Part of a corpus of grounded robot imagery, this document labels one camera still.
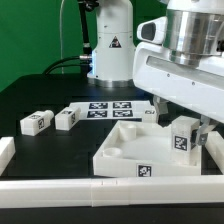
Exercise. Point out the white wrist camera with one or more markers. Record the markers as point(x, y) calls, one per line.
point(153, 31)

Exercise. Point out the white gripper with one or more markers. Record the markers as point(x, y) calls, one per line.
point(199, 89)

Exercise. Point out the white fence frame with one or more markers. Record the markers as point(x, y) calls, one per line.
point(111, 191)

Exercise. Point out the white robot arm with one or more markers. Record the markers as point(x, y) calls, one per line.
point(178, 57)

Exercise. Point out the white square tabletop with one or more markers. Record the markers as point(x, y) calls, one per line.
point(137, 149)

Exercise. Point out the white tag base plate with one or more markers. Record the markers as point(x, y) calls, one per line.
point(112, 109)

